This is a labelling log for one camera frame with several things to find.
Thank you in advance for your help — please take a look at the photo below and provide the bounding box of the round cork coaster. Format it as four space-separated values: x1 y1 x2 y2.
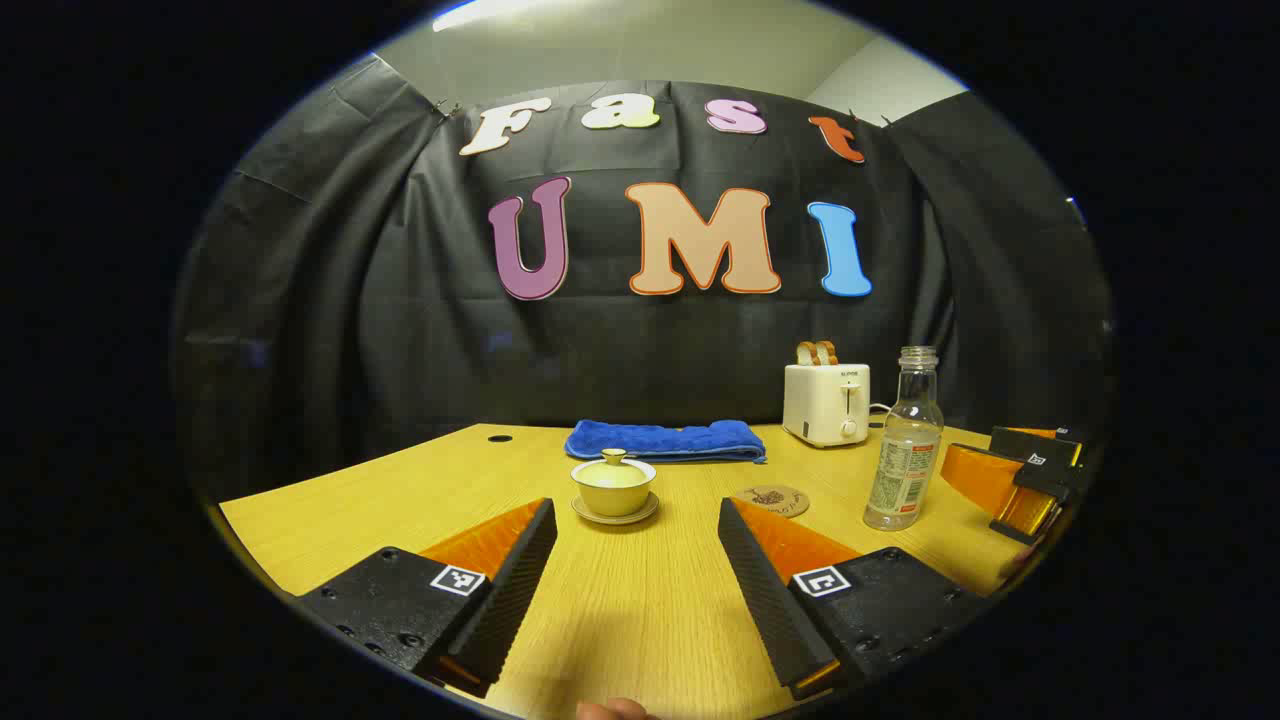
742 485 810 519

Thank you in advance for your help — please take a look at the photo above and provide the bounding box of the cream saucer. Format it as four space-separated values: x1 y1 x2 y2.
571 492 661 527

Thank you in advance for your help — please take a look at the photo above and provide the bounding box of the cream teacup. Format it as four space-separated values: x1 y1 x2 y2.
570 460 658 518

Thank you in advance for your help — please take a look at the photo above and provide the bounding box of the cream teacup lid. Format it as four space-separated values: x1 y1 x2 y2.
572 448 658 488

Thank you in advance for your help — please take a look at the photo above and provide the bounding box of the clear water bottle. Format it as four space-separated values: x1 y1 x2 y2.
863 346 945 532

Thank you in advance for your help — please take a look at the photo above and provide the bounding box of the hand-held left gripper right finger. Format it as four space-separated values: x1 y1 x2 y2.
717 497 991 701

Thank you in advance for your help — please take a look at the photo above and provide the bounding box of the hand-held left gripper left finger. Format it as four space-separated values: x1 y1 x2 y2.
298 497 559 699

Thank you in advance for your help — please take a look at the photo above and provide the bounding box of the blue towel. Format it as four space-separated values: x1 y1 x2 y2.
564 418 768 465

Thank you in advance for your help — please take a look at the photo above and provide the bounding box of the black backdrop cloth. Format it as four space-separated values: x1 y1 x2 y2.
175 55 1116 501

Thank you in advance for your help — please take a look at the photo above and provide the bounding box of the white toaster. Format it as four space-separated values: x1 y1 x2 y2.
782 362 872 449

